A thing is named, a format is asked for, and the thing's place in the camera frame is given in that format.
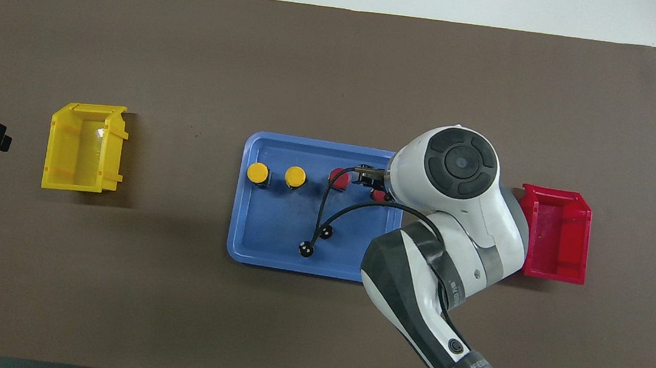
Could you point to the small black button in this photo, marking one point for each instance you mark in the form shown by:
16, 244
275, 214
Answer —
306, 249
326, 231

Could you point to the yellow plastic bin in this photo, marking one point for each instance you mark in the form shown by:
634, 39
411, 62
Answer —
78, 179

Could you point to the red push button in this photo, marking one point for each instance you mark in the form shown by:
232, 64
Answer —
378, 196
337, 181

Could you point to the brown table mat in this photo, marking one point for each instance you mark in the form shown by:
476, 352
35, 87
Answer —
315, 73

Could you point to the blue plastic tray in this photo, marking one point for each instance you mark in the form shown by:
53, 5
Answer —
275, 221

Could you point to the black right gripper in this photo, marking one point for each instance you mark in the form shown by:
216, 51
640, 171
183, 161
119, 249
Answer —
373, 170

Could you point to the red plastic bin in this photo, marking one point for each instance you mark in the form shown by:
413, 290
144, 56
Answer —
560, 233

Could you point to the yellow push button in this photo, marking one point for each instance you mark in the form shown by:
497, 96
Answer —
257, 172
295, 176

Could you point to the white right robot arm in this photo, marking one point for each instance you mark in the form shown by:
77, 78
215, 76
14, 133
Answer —
464, 162

